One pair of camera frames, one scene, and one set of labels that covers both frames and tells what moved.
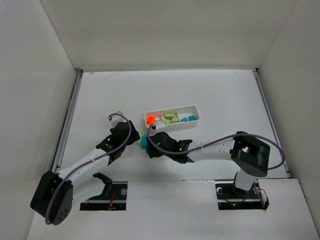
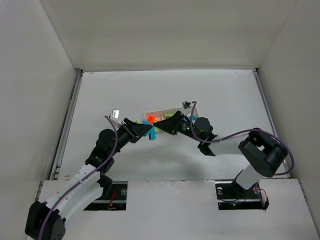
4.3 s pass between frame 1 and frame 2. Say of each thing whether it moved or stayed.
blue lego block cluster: moved
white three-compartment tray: stayed
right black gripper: moved
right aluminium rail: stayed
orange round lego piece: stayed
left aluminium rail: stayed
